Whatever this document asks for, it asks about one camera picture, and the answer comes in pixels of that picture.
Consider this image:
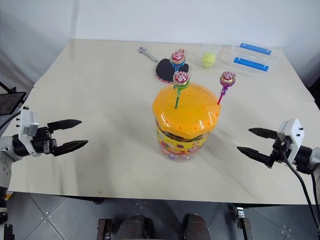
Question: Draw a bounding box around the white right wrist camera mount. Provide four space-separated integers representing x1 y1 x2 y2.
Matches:
276 118 306 165

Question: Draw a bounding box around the black red table tennis paddle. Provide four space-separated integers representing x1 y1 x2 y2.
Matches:
154 57 190 84

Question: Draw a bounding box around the orange perforated jar lid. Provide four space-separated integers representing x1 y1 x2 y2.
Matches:
152 83 222 139

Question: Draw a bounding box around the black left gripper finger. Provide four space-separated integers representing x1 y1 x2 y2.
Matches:
53 139 89 158
46 119 83 134

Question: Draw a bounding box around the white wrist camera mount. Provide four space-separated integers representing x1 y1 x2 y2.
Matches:
17 106 43 158
276 118 306 165

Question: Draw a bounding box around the thin black cable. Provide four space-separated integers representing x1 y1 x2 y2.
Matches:
310 172 320 201

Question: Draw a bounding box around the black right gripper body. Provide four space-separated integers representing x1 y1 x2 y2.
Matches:
265 137 289 169

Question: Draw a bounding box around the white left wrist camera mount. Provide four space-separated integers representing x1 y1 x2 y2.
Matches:
17 106 43 158

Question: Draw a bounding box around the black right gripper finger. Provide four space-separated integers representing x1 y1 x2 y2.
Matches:
236 146 273 166
247 127 279 141

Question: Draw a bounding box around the lollipop with green stick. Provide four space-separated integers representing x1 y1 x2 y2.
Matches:
172 70 191 110

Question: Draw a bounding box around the black stand with tray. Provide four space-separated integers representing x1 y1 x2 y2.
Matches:
0 80 27 131

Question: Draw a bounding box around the silver adjustable wrench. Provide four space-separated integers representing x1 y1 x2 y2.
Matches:
137 46 159 64

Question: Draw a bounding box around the small clear plastic container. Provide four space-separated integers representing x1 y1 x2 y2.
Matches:
199 44 223 69

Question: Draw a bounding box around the clear box with blue latch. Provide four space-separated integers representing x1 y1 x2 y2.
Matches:
221 53 271 76
231 41 279 64

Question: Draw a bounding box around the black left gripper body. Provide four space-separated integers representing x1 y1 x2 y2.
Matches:
30 126 59 156

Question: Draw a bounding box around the lollipop with purple stick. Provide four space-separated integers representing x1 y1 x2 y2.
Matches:
216 70 237 106

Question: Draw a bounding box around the rusty metal table bracket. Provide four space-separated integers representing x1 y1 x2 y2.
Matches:
234 205 253 240
96 218 114 240

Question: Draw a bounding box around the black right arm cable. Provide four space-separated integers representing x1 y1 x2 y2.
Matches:
280 142 320 222

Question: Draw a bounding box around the lollipop with blue stick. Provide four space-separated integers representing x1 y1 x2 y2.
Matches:
170 48 187 74

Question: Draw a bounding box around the clear candy jar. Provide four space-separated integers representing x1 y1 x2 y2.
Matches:
154 119 214 163

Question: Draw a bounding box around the yellow tennis ball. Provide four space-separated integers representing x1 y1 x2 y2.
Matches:
201 51 217 69

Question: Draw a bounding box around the dark rounded shape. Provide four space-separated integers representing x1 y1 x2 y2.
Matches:
116 214 151 240
183 212 211 240

